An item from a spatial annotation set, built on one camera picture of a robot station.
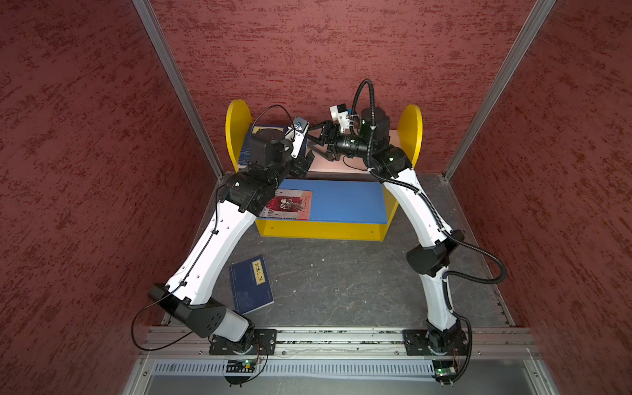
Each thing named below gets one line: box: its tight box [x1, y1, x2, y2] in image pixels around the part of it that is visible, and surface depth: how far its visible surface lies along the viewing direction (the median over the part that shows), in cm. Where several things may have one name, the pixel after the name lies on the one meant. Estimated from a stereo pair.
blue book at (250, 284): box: [228, 254, 275, 316], surface depth 87 cm
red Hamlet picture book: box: [259, 188, 313, 221], surface depth 92 cm
